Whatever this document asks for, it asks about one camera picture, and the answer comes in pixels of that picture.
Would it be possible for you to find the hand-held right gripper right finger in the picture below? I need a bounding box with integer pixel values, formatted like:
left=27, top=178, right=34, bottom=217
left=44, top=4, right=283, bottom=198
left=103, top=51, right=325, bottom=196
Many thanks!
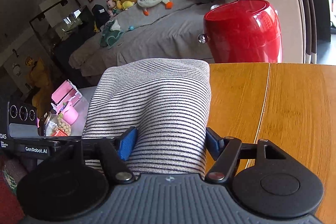
left=205, top=127, right=287, bottom=185

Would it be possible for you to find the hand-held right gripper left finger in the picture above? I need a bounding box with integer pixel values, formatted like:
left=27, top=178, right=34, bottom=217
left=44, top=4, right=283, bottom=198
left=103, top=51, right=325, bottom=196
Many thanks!
left=37, top=126, right=138, bottom=185

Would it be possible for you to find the striped knit garment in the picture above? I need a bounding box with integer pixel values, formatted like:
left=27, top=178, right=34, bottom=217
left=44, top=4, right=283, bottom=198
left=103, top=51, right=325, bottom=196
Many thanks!
left=81, top=58, right=213, bottom=180

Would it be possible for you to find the glass jar of nuts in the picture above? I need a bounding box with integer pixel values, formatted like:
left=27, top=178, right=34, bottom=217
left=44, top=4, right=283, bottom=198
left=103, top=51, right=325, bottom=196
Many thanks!
left=39, top=112, right=72, bottom=137

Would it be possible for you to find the pink cup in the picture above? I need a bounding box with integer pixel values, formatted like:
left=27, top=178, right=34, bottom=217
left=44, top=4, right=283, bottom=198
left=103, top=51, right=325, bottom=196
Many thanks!
left=56, top=101, right=79, bottom=125

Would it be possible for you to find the pink box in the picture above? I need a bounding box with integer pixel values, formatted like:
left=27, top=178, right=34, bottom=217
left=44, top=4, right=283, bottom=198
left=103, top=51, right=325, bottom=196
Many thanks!
left=51, top=80, right=82, bottom=109

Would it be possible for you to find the green cloth toy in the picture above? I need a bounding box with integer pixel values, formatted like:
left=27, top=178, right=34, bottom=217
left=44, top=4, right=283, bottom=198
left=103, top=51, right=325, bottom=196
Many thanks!
left=99, top=20, right=124, bottom=49

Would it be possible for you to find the grey covered sofa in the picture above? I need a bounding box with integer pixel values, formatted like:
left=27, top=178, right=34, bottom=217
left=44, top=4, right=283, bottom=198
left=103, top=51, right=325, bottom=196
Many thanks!
left=69, top=0, right=252, bottom=80

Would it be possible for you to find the glass fish tank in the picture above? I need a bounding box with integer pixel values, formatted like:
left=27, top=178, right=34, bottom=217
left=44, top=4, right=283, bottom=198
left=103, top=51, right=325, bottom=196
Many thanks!
left=29, top=0, right=95, bottom=48

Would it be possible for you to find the red round plastic bin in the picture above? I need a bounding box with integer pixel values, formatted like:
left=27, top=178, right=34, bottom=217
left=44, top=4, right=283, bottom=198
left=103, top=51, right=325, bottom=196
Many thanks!
left=198, top=0, right=283, bottom=64

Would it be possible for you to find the pink doll plush toy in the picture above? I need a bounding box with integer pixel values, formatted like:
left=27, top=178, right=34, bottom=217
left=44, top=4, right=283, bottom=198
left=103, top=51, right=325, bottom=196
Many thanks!
left=106, top=0, right=122, bottom=17

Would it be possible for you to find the beige armchair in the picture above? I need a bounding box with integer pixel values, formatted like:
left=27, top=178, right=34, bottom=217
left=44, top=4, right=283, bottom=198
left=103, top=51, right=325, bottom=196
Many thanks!
left=240, top=0, right=307, bottom=64

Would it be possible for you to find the beige curtain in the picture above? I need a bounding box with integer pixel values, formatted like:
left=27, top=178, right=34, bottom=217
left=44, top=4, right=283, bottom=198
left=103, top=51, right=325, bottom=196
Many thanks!
left=287, top=0, right=318, bottom=64

